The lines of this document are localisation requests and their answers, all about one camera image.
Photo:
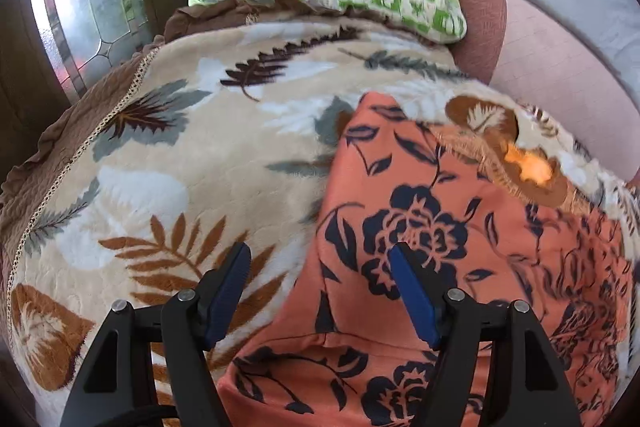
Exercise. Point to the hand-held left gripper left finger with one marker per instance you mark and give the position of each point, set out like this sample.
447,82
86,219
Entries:
227,297

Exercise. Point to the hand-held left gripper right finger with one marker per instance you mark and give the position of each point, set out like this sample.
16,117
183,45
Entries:
414,297

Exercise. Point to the orange floral garment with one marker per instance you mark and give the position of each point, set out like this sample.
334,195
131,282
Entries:
425,227

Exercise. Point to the leaf print fleece blanket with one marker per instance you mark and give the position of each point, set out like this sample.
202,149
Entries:
190,157

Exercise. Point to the brown quilted bedspread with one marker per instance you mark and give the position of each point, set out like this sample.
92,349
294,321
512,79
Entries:
75,122

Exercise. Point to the pink bolster cushion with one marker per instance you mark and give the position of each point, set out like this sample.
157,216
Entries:
540,67

